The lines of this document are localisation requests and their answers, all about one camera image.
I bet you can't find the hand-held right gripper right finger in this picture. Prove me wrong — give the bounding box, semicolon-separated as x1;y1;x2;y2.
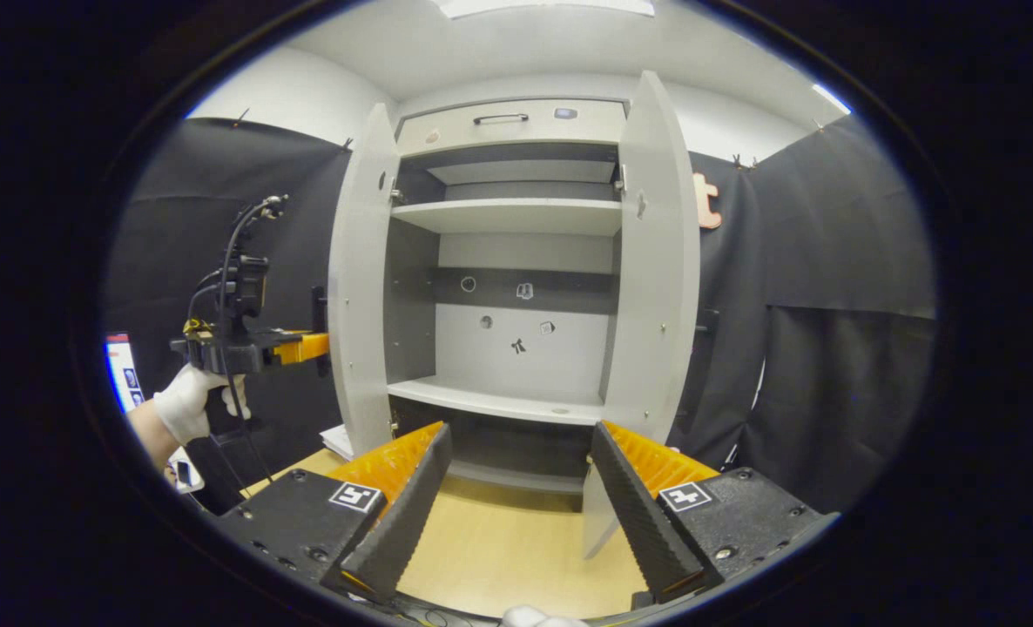
588;421;840;610

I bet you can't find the grey shoe cabinet door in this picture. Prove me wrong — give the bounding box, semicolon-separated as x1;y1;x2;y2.
327;103;400;458
582;70;702;560

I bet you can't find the long ceiling light panel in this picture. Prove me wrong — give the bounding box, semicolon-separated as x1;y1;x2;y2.
434;0;655;18

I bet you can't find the computer monitor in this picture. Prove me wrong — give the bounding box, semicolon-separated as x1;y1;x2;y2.
105;333;145;415

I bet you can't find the grey double-door shoe cabinet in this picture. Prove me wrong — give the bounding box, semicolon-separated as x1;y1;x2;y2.
383;96;631;497

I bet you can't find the black backdrop cloth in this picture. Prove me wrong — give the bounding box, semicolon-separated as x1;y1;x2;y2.
103;113;937;515

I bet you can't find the grey cabinet shelf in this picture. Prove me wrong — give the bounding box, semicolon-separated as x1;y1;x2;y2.
392;199;624;236
388;376;606;426

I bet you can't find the grey cabinet drawer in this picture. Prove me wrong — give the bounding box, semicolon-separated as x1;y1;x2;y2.
397;98;628;158

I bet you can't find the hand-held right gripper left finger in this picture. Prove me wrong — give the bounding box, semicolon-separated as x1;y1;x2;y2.
216;422;453;603

